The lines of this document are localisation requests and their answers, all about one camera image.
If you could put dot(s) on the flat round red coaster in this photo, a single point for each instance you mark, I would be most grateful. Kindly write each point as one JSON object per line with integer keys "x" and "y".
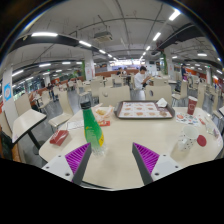
{"x": 202, "y": 141}

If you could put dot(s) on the red paper box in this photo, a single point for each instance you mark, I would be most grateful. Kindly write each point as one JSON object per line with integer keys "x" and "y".
{"x": 59, "y": 137}

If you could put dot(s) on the person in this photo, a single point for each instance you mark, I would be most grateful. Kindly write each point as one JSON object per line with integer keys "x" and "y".
{"x": 139, "y": 80}
{"x": 120, "y": 71}
{"x": 184, "y": 71}
{"x": 51, "y": 90}

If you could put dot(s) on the red paper cup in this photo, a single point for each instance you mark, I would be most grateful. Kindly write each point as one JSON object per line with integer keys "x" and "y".
{"x": 192, "y": 106}

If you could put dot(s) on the beige chairs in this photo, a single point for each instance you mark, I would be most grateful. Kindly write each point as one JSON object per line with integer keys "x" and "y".
{"x": 113, "y": 95}

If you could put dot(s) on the clear plastic bag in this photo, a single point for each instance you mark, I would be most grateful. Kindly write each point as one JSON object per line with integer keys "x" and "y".
{"x": 211, "y": 126}

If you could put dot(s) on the ceiling lights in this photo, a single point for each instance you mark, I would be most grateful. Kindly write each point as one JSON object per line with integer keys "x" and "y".
{"x": 44, "y": 34}

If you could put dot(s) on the green drink bottle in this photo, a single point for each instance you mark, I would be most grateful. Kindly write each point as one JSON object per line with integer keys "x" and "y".
{"x": 92, "y": 130}

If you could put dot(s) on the ceiling air conditioner unit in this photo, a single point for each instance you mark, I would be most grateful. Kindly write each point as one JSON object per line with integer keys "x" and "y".
{"x": 103, "y": 36}

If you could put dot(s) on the white polka-dot mug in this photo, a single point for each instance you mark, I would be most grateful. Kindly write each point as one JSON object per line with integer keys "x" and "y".
{"x": 190, "y": 135}

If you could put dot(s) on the white napkin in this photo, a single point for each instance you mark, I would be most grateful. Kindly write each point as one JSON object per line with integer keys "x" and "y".
{"x": 162, "y": 102}

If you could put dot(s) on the dark food tray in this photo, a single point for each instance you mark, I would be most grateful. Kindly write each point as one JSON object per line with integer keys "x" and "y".
{"x": 143, "y": 110}

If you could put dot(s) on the white paper receipt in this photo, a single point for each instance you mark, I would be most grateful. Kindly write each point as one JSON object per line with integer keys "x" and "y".
{"x": 75, "y": 124}

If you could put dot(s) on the crumpled food wrapper bag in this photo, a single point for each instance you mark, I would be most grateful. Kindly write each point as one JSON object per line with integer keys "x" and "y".
{"x": 103, "y": 112}

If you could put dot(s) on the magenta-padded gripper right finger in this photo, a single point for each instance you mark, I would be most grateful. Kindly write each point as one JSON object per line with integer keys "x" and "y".
{"x": 161, "y": 167}

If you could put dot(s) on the small red sauce packet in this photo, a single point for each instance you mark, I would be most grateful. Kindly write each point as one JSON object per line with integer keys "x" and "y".
{"x": 104, "y": 123}

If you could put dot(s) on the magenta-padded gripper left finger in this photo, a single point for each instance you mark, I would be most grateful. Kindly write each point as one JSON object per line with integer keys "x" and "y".
{"x": 63, "y": 168}

